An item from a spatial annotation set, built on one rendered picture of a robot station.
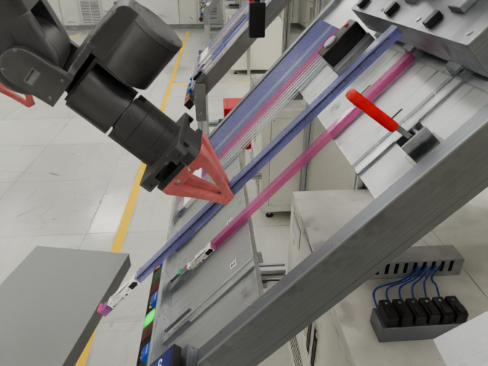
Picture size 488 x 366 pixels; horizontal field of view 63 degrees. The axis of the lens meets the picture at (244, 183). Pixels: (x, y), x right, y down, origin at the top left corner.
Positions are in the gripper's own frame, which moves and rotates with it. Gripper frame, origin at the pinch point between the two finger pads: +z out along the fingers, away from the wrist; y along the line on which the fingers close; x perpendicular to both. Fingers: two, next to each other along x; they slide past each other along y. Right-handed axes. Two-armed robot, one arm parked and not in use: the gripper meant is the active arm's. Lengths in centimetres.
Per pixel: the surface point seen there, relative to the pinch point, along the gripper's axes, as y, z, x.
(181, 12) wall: 871, -23, 98
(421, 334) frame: 6.7, 48.0, 1.1
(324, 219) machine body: 46, 43, 7
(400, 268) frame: 23, 49, -2
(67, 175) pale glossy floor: 198, -10, 140
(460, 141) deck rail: -8.9, 9.0, -21.8
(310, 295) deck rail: -9.1, 12.2, -0.3
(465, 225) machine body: 41, 69, -17
